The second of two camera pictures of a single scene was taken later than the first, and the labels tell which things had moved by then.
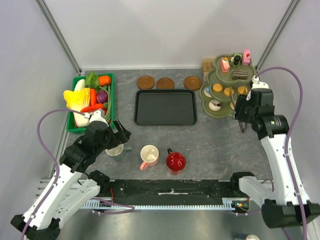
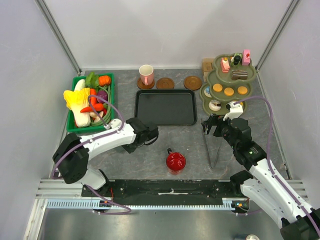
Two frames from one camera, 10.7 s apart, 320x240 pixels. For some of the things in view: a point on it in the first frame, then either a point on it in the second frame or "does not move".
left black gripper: x=123 y=134 -> x=129 y=150
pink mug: x=149 y=154 -> x=146 y=72
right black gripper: x=242 y=101 -> x=214 y=121
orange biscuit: x=241 y=89 does not move
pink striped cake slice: x=225 y=65 does not move
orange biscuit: x=227 y=91 does not move
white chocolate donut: x=214 y=105 does not move
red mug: x=175 y=162 does not move
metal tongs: x=242 y=124 -> x=207 y=150
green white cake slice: x=236 y=59 does not move
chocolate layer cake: x=237 y=74 does not move
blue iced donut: x=207 y=91 does not move
